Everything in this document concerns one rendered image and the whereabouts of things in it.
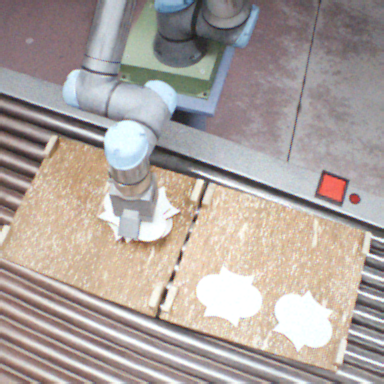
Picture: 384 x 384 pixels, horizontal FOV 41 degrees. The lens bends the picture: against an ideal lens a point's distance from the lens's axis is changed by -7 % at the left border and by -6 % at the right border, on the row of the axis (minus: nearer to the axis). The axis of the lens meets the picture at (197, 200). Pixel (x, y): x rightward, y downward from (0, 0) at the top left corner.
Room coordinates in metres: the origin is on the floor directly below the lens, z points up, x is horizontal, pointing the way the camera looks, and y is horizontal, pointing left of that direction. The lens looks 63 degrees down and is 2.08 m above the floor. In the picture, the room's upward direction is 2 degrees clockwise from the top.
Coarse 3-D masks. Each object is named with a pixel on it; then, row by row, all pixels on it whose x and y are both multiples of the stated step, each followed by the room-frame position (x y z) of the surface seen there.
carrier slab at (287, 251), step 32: (224, 192) 0.60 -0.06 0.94; (224, 224) 0.52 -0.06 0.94; (256, 224) 0.52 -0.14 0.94; (288, 224) 0.53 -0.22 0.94; (320, 224) 0.53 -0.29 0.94; (192, 256) 0.44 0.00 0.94; (224, 256) 0.44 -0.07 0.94; (256, 256) 0.44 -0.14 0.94; (288, 256) 0.45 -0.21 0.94; (320, 256) 0.45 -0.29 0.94; (352, 256) 0.45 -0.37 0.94; (192, 288) 0.36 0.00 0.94; (256, 288) 0.37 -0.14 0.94; (288, 288) 0.37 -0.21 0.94; (320, 288) 0.37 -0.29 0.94; (352, 288) 0.37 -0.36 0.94; (192, 320) 0.29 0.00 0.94; (224, 320) 0.29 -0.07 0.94; (256, 320) 0.29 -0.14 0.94; (288, 352) 0.22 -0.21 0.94; (320, 352) 0.22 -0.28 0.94
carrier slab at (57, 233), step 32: (64, 160) 0.68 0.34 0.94; (96, 160) 0.68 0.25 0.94; (32, 192) 0.58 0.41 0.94; (64, 192) 0.59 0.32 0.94; (96, 192) 0.59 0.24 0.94; (32, 224) 0.50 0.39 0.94; (64, 224) 0.50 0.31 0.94; (96, 224) 0.51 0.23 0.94; (0, 256) 0.41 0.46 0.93; (32, 256) 0.42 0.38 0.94; (64, 256) 0.42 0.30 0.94; (96, 256) 0.43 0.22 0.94; (128, 256) 0.43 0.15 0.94; (160, 256) 0.44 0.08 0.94; (96, 288) 0.35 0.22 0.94; (128, 288) 0.36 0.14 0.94
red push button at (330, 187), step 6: (324, 180) 0.65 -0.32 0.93; (330, 180) 0.65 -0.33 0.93; (336, 180) 0.66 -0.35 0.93; (324, 186) 0.64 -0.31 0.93; (330, 186) 0.64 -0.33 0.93; (336, 186) 0.64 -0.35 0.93; (342, 186) 0.64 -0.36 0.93; (324, 192) 0.62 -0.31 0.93; (330, 192) 0.62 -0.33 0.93; (336, 192) 0.62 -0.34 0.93; (342, 192) 0.62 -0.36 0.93; (336, 198) 0.60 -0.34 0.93
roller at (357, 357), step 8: (0, 208) 0.54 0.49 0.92; (0, 216) 0.52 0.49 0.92; (8, 216) 0.52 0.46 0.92; (0, 224) 0.51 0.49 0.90; (8, 224) 0.50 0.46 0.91; (168, 288) 0.37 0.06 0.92; (352, 352) 0.22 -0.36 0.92; (360, 352) 0.22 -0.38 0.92; (368, 352) 0.22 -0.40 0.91; (344, 360) 0.21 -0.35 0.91; (352, 360) 0.21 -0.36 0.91; (360, 360) 0.21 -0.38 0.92; (368, 360) 0.20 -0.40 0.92; (376, 360) 0.20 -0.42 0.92; (368, 368) 0.19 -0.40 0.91; (376, 368) 0.19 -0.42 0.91
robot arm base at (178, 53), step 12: (156, 36) 1.03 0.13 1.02; (192, 36) 1.00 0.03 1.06; (156, 48) 1.01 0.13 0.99; (168, 48) 0.98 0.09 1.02; (180, 48) 0.98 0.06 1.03; (192, 48) 1.00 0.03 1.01; (204, 48) 1.02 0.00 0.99; (168, 60) 0.97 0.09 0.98; (180, 60) 0.97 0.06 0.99; (192, 60) 0.98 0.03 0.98
